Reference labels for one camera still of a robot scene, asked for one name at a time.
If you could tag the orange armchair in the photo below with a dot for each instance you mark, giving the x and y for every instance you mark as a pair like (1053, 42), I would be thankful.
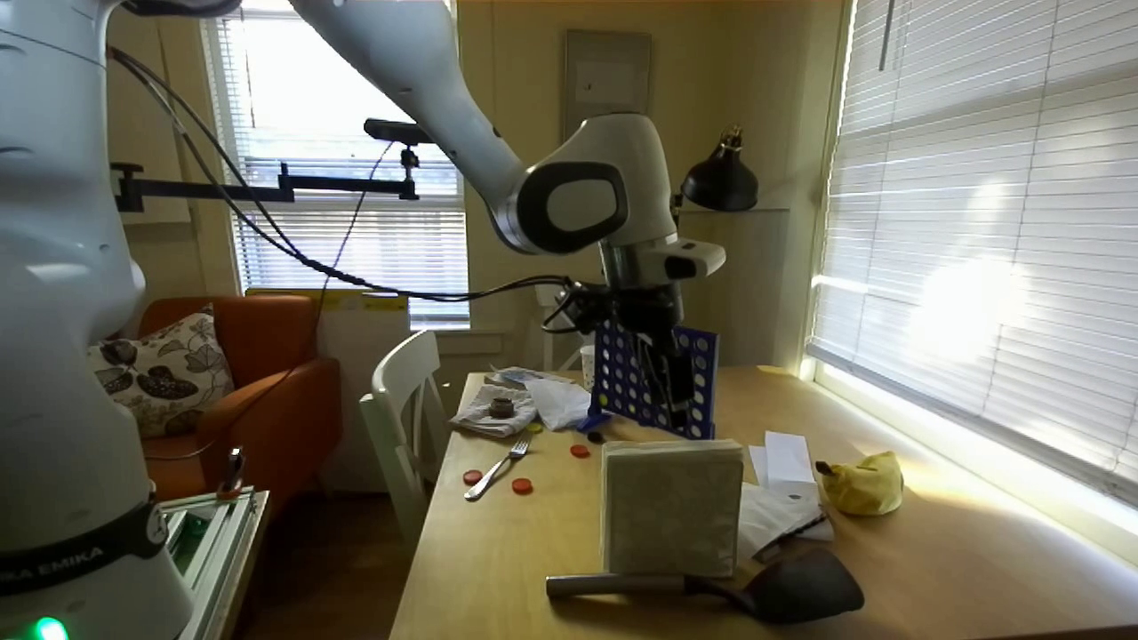
(283, 410)

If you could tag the black desk lamp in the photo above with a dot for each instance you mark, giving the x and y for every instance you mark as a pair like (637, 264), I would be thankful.
(723, 178)

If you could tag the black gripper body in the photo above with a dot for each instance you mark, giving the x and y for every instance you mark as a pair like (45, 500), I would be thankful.
(650, 313)

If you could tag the metal fork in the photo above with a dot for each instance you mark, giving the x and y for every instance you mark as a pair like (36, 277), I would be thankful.
(495, 471)

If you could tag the yellow cloth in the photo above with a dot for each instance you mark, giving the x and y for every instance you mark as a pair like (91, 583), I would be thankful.
(867, 488)

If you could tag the red game disc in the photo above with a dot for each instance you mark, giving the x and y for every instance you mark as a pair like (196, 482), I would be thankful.
(520, 486)
(472, 479)
(577, 449)

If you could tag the white cloth with cupcake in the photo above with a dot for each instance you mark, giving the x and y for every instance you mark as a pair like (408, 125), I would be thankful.
(495, 416)

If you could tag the window blinds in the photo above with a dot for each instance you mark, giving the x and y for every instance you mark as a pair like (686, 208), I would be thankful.
(985, 218)

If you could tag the patterned cushion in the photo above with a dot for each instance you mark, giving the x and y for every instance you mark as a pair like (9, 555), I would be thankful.
(164, 379)

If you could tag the white small box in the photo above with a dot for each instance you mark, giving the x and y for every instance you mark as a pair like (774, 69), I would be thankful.
(784, 461)

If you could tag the loose white napkin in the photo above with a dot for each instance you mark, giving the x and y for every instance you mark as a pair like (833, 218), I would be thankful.
(770, 516)

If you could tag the black camera on boom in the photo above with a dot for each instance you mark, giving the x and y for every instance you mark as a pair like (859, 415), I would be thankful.
(135, 185)

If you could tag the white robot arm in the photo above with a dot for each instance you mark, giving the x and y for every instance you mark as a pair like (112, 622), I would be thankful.
(81, 531)

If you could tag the grey wall panel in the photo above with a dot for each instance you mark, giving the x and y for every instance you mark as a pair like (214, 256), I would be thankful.
(604, 74)

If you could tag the white paper sheet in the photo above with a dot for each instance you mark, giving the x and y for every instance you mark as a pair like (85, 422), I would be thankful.
(561, 404)

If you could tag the white wooden chair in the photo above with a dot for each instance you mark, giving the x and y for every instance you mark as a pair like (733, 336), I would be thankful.
(408, 429)

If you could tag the blue connect four grid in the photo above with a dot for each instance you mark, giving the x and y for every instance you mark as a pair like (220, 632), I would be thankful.
(656, 385)

